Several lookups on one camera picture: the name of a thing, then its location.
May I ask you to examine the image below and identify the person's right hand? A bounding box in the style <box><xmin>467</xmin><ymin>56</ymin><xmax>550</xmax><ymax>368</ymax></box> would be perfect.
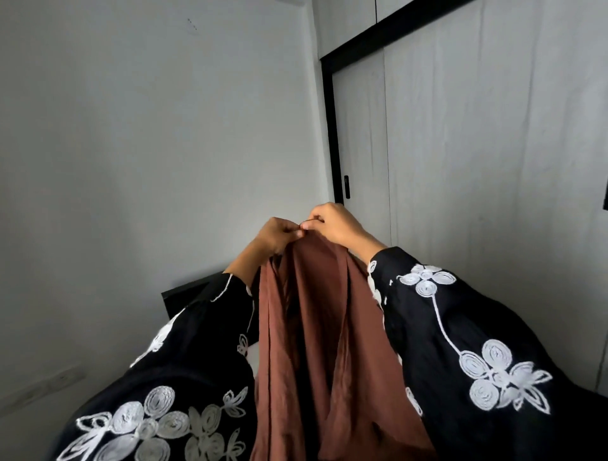
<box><xmin>300</xmin><ymin>203</ymin><xmax>369</xmax><ymax>250</ymax></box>

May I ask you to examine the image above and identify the person's left hand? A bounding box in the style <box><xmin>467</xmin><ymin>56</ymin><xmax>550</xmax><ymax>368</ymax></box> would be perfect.
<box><xmin>254</xmin><ymin>217</ymin><xmax>305</xmax><ymax>257</ymax></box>

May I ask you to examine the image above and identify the dark wooden bed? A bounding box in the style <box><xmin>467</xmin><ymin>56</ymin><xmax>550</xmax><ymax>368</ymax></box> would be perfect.
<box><xmin>161</xmin><ymin>273</ymin><xmax>260</xmax><ymax>348</ymax></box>

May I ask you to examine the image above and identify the brown bed sheet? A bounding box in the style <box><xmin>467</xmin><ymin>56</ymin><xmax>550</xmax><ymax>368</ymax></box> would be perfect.
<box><xmin>250</xmin><ymin>232</ymin><xmax>438</xmax><ymax>461</ymax></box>

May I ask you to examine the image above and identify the person's right forearm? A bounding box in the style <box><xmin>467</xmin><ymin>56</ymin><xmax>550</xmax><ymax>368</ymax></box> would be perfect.
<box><xmin>349</xmin><ymin>232</ymin><xmax>388</xmax><ymax>265</ymax></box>

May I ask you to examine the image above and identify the white wardrobe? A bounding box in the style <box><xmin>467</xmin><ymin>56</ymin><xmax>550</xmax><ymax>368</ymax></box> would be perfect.
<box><xmin>311</xmin><ymin>0</ymin><xmax>608</xmax><ymax>398</ymax></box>

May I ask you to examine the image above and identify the black floral blouse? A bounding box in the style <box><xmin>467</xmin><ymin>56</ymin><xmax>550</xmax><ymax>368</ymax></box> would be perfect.
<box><xmin>49</xmin><ymin>246</ymin><xmax>608</xmax><ymax>461</ymax></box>

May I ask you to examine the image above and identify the white wall socket plate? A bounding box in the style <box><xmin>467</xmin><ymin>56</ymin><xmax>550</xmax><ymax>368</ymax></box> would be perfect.
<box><xmin>0</xmin><ymin>365</ymin><xmax>86</xmax><ymax>419</ymax></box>

